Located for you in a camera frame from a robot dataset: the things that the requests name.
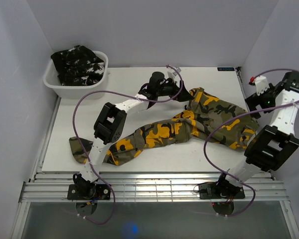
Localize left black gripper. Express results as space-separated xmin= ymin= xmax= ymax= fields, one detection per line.
xmin=155 ymin=78 xmax=193 ymax=103

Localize yellow green camouflage trousers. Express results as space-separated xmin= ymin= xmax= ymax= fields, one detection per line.
xmin=69 ymin=87 xmax=261 ymax=166

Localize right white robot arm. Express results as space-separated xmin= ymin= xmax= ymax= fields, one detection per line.
xmin=215 ymin=71 xmax=299 ymax=198

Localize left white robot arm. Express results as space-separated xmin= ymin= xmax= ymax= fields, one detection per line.
xmin=69 ymin=67 xmax=193 ymax=199

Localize black white camouflage trousers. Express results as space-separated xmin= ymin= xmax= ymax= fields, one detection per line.
xmin=51 ymin=45 xmax=105 ymax=87

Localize dark blue table label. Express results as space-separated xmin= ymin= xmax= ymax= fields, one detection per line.
xmin=217 ymin=67 xmax=235 ymax=72

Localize white plastic laundry basket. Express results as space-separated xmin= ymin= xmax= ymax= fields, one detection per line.
xmin=43 ymin=50 xmax=109 ymax=100

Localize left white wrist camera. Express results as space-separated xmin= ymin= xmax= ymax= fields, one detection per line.
xmin=166 ymin=65 xmax=181 ymax=81

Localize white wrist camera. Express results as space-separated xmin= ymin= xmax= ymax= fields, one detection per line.
xmin=166 ymin=65 xmax=181 ymax=81
xmin=249 ymin=75 xmax=269 ymax=96

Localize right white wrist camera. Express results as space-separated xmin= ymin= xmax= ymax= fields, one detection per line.
xmin=249 ymin=75 xmax=269 ymax=96

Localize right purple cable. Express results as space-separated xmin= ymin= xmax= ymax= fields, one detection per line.
xmin=190 ymin=68 xmax=299 ymax=217

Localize purple cable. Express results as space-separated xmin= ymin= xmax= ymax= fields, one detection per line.
xmin=190 ymin=68 xmax=299 ymax=217
xmin=72 ymin=65 xmax=184 ymax=225

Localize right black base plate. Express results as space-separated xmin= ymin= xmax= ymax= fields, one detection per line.
xmin=193 ymin=182 xmax=245 ymax=200

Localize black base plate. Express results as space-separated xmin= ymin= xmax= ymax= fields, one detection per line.
xmin=193 ymin=182 xmax=245 ymax=200
xmin=66 ymin=184 xmax=111 ymax=201

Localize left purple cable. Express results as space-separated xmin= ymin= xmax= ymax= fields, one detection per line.
xmin=72 ymin=65 xmax=184 ymax=225

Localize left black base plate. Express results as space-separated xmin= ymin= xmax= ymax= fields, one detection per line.
xmin=66 ymin=184 xmax=111 ymax=201

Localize aluminium rail frame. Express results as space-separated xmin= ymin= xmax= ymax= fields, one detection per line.
xmin=19 ymin=172 xmax=289 ymax=203

